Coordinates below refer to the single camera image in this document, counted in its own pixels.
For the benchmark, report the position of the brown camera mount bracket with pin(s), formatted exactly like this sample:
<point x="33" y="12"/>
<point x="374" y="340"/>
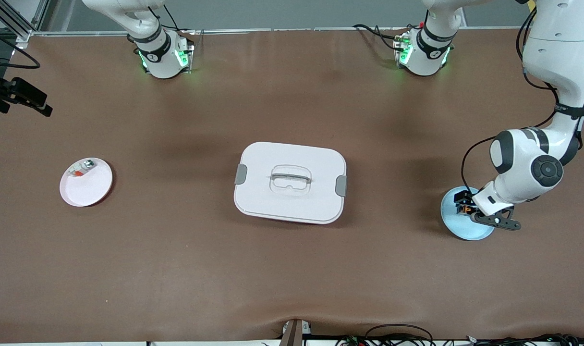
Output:
<point x="292" y="334"/>

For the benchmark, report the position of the pale pink round plate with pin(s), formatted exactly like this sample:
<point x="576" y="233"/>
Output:
<point x="88" y="190"/>

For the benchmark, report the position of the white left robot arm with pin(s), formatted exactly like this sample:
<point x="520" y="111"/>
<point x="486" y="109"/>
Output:
<point x="527" y="168"/>

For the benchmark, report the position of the grey box latch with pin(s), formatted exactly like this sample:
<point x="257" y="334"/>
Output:
<point x="240" y="174"/>
<point x="341" y="186"/>

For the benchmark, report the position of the aluminium frame profile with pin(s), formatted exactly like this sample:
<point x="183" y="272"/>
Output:
<point x="23" y="36"/>

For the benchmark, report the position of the light blue round plate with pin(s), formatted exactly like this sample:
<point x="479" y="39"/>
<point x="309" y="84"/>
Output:
<point x="465" y="230"/>

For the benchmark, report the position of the orange and black switch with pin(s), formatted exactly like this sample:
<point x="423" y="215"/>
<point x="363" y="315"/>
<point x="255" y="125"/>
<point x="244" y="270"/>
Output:
<point x="465" y="209"/>

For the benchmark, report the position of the white lidded storage box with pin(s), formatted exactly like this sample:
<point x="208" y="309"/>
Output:
<point x="292" y="206"/>

